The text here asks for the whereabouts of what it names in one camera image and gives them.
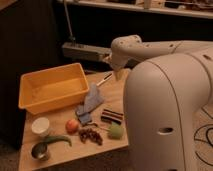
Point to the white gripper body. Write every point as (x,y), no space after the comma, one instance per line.
(114,61)

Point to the blue grey cloth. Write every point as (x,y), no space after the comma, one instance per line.
(92,100)

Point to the grey lower shelf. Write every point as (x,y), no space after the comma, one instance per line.
(85,52)

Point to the wooden table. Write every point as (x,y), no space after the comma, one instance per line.
(61,152)

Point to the white round cup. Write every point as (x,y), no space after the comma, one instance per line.
(41,126)

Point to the orange peach fruit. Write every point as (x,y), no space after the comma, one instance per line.
(72,126)

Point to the striped dark sponge block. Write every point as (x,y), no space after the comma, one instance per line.
(111,116)

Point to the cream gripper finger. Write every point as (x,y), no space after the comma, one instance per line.
(118,74)

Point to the green chili pepper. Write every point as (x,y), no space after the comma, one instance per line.
(54,139)

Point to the grey shelf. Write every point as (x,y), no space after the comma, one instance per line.
(85,52)
(145,7)

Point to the green pear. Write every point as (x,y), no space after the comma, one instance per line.
(115,131)

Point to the upper grey shelf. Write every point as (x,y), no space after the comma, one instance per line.
(145,7)

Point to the dark grape bunch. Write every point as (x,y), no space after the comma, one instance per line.
(90,134)

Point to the metal vertical pole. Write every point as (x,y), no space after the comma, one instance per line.
(71,37)

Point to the yellow plastic tray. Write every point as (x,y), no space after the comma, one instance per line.
(53,88)

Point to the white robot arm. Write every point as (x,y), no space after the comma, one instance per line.
(170,83)

